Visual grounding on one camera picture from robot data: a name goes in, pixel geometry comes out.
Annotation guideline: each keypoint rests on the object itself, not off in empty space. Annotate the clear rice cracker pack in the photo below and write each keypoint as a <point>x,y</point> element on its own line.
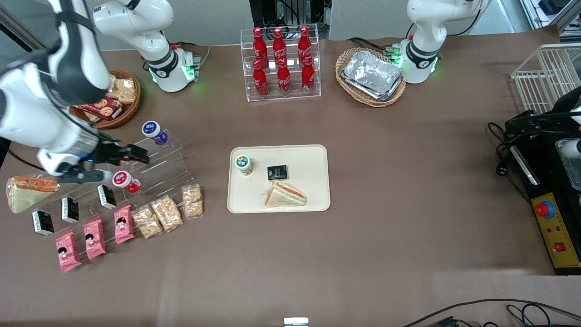
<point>192,201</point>
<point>167,213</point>
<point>147,221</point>

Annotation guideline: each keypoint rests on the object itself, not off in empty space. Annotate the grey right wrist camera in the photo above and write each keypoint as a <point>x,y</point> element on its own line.
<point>86,176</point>

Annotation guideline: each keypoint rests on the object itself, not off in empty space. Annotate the black yellow control box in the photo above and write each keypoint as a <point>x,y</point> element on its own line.
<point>556,254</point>

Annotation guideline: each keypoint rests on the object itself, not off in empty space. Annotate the red cookie box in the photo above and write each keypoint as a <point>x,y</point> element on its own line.
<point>103,108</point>

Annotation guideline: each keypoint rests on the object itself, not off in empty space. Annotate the small black tissue packet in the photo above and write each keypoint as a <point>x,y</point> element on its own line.
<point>277,172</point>

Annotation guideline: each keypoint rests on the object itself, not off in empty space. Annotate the clear acrylic bottle rack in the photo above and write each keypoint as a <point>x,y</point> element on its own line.
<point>313,88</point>

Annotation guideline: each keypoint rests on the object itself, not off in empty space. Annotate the black electronics cabinet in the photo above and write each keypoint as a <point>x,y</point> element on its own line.
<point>272,9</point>

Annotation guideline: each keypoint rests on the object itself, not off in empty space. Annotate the pink snack packet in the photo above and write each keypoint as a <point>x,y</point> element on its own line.
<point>68,251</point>
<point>123,224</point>
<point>94,239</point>

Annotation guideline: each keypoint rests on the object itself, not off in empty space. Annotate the red emergency stop button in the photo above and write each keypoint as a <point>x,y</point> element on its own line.
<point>544,209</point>

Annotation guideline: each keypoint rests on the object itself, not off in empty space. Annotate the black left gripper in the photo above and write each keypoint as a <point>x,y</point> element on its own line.
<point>560,117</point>

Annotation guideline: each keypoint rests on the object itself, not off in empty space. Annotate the green gum bottle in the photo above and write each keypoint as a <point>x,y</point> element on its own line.
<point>243,165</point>

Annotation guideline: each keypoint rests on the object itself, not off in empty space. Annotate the dark metal frame bar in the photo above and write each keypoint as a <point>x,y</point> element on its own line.
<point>13,32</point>

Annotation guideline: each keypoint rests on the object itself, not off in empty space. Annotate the aluminium frame profile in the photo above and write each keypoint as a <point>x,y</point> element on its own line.
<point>567,18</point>

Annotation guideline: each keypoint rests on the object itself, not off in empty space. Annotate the clear beige snack pack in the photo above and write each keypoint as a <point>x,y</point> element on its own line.
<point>114,81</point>
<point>127,93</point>
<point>92,117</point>

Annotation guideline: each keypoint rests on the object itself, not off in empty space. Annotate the round wicker snack basket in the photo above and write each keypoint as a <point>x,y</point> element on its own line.
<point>131,111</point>

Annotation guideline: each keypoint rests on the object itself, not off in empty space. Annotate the aluminium foil tray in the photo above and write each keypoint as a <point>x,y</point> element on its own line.
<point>372,75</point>

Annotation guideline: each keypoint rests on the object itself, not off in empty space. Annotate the clear acrylic stepped shelf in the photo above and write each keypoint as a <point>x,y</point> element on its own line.
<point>168,181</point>

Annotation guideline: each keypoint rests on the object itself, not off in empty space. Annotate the beige plastic tray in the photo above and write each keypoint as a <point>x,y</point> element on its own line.
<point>308,190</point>

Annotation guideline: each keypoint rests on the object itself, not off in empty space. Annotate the wrapped triangle sandwich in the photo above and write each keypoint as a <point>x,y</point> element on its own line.
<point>286,196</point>
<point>27,195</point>

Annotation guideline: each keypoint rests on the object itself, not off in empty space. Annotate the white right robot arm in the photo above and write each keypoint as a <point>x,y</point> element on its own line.
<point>27,113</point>

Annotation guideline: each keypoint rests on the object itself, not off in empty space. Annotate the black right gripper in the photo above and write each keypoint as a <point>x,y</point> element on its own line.
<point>107,153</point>

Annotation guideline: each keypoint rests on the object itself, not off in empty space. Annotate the red gum bottle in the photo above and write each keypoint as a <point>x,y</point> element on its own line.
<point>121,179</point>

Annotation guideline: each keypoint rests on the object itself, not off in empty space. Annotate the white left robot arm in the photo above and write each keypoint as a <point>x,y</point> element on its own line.
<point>422,50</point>

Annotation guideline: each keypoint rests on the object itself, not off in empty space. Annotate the purple gum bottle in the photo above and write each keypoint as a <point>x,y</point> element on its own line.
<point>152,129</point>

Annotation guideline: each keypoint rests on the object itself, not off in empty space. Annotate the white silver device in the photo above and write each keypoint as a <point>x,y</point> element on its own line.
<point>296,322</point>

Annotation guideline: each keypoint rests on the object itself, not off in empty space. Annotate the oval wicker basket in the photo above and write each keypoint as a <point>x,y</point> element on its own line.
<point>363,101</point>

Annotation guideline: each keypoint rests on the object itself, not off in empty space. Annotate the red cola bottle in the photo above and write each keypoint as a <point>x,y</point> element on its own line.
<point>308,77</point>
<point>284,79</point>
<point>304,42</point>
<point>257,43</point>
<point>278,43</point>
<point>260,81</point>

